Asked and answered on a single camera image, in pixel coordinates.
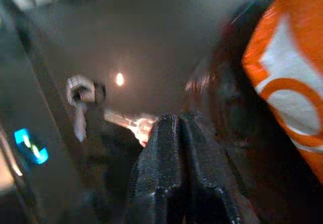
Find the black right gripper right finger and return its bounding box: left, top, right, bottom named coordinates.
left=177, top=111, right=243, bottom=224

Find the orange and white bag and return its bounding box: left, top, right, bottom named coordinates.
left=241, top=0, right=323, bottom=184

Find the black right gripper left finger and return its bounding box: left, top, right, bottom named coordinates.
left=129, top=113, right=187, bottom=224

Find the blue glowing light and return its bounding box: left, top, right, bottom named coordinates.
left=14, top=128, right=49, bottom=164

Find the silver key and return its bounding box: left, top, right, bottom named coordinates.
left=65, top=74, right=106, bottom=143

